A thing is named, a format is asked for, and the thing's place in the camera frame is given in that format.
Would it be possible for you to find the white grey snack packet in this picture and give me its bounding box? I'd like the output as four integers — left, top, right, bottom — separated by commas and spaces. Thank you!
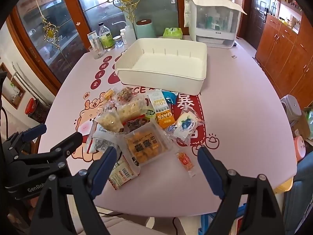
84, 121, 119, 154

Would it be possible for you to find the white squeeze bottle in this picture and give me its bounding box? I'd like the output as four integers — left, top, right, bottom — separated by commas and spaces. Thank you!
112, 21, 136, 46

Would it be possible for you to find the blue snack packet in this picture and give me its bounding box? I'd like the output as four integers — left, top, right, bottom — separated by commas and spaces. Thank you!
162, 90, 178, 105

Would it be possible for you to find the small glass jar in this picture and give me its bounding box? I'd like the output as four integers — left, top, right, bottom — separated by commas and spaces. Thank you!
113, 35, 124, 48

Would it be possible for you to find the small green snack packet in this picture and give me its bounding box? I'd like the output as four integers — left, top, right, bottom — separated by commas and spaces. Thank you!
145, 108, 156, 119

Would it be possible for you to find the green tissue pack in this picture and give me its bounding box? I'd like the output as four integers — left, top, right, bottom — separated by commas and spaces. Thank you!
162, 28, 183, 39

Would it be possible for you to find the wooden cabinet unit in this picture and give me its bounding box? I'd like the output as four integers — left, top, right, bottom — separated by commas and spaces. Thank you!
255, 0, 312, 108

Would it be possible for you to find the orange white oats packet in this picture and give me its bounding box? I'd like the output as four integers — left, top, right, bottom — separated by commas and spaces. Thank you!
148, 90, 175, 129

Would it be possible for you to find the white plastic storage tray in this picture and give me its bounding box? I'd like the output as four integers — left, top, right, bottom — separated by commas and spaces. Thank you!
115, 38, 207, 96

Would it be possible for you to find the orange cracker snack tray pack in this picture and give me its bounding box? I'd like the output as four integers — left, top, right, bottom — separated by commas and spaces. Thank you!
119, 120, 178, 166

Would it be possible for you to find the mixed nuts clear bag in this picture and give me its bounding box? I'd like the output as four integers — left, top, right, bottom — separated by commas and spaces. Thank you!
115, 87, 133, 103

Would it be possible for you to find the green label clear bottle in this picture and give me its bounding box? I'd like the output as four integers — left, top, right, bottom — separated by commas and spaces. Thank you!
98, 22, 115, 50

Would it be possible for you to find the white countertop cabinet appliance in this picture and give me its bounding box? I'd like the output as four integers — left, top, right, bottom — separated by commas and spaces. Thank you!
185, 1, 243, 49

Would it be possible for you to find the small orange candy packet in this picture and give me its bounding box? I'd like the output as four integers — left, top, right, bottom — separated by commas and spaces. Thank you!
176, 152, 196, 177

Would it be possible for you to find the pale puffed snack bag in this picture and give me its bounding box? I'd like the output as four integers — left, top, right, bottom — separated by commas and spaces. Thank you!
95, 109, 124, 133

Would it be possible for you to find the small yellow snack packet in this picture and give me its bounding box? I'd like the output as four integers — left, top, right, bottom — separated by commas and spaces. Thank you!
101, 89, 116, 101

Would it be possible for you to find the mint green canister brown lid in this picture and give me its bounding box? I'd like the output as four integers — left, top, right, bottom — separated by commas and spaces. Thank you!
135, 19, 156, 39

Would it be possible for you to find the red white barcode snack packet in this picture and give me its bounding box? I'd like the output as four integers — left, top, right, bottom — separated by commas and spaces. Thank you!
108, 155, 141, 190

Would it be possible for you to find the clear drinking glass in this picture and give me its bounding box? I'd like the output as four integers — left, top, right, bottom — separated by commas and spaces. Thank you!
89, 44, 106, 60

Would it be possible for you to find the large puffed snack bag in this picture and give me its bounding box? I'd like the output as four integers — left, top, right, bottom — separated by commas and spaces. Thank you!
113, 97, 147, 124

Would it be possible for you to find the dark red snack packet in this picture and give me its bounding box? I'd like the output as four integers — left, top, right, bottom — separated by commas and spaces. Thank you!
123, 115, 148, 133

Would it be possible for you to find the blueberry bread clear packet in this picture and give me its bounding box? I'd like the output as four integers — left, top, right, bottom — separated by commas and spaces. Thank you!
166, 108, 205, 145

